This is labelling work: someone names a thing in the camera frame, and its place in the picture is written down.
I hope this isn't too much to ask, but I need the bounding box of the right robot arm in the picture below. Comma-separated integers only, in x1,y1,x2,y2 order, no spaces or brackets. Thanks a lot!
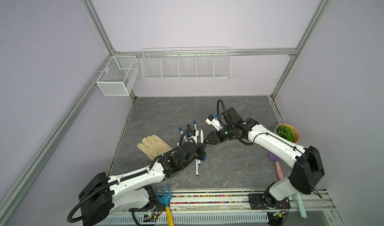
204,99,325,209

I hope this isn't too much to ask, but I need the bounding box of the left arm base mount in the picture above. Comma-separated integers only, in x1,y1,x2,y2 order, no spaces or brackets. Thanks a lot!
130,193,164,212

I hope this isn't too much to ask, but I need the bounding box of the potted green plant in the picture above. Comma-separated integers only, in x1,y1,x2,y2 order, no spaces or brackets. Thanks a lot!
274,124,301,144

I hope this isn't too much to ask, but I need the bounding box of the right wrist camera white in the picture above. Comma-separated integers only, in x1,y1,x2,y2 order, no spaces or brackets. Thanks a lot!
206,114,223,131

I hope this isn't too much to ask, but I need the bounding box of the white wire wall shelf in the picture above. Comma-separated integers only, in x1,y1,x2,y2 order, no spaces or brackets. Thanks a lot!
141,47,232,80

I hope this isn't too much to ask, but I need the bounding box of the light blue garden trowel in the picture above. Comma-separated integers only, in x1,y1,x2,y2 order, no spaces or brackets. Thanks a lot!
296,193,308,219

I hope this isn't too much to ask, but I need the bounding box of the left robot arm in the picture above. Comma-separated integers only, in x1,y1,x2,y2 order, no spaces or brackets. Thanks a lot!
67,138,207,226

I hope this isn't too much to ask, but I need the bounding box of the purple trowel pink handle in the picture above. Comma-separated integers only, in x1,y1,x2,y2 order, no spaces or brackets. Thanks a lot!
268,151,284,181

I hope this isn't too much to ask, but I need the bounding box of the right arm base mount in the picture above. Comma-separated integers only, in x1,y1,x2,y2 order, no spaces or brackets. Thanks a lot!
248,193,291,210

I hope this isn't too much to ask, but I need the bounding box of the blue garden rake yellow handle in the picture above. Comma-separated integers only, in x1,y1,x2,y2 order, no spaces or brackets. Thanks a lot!
156,185,175,226

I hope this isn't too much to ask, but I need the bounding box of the white mesh cube basket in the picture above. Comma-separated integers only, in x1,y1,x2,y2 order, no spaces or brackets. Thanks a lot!
97,55,140,96

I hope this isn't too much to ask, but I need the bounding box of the beige cloth glove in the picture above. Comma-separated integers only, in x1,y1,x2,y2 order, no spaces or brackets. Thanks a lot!
137,135,173,161

